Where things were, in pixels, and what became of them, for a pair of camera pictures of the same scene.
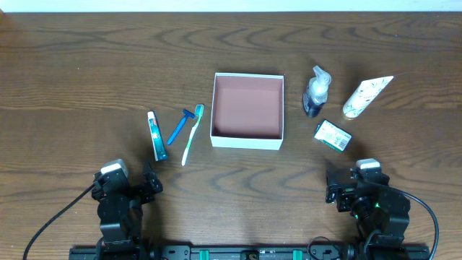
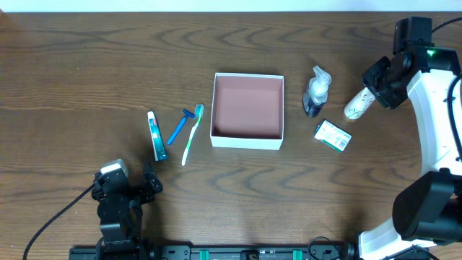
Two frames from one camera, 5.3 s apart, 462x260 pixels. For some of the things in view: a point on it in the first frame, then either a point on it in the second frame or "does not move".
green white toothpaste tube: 157,142 does not move
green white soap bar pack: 333,136 does not move
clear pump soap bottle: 317,92 does not move
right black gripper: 339,191 -> 377,85
